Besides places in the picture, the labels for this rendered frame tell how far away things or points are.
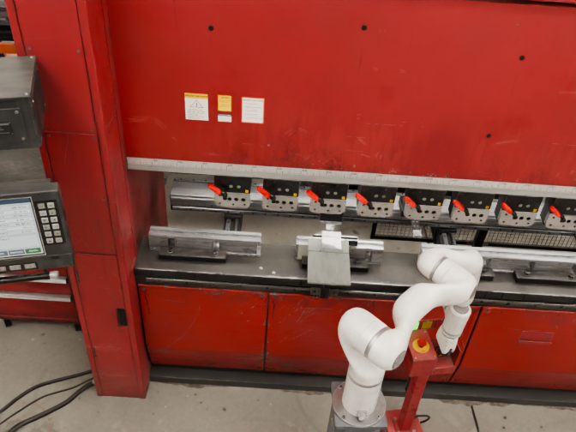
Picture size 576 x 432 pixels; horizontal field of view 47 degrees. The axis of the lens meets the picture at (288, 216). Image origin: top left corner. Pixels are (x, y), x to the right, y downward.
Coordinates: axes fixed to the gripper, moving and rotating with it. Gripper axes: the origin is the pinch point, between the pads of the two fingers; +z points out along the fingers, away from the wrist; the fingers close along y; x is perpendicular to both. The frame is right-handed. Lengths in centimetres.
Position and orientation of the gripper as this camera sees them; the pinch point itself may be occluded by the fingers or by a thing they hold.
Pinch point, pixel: (441, 351)
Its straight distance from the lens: 297.8
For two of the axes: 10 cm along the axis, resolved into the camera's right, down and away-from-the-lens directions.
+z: -0.7, 6.8, 7.3
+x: 9.9, -0.6, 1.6
